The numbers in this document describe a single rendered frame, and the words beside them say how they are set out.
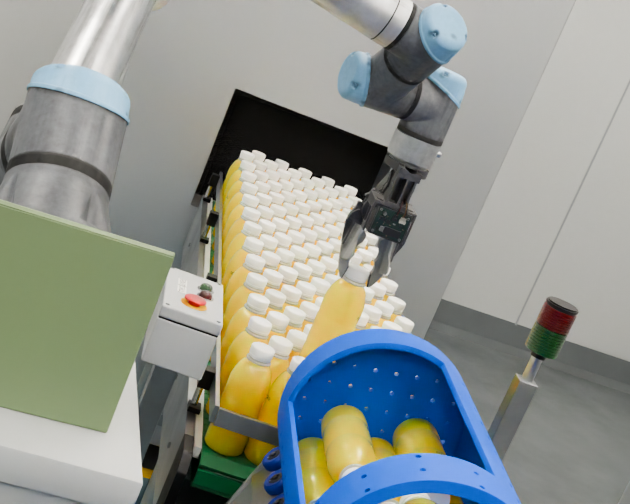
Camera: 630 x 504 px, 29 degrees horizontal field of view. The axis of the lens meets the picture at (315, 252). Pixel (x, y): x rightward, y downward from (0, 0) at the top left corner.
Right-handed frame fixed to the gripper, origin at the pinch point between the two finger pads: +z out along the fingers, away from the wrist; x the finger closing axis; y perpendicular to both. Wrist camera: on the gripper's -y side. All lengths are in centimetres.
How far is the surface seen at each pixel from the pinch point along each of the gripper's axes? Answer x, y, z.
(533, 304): 190, -427, 94
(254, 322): -11.6, -4.7, 15.3
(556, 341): 42.9, -17.8, 3.7
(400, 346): 3.8, 27.6, 0.5
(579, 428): 204, -338, 122
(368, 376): 2.8, 22.3, 8.1
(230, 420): -11.4, 10.2, 26.8
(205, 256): -15, -93, 33
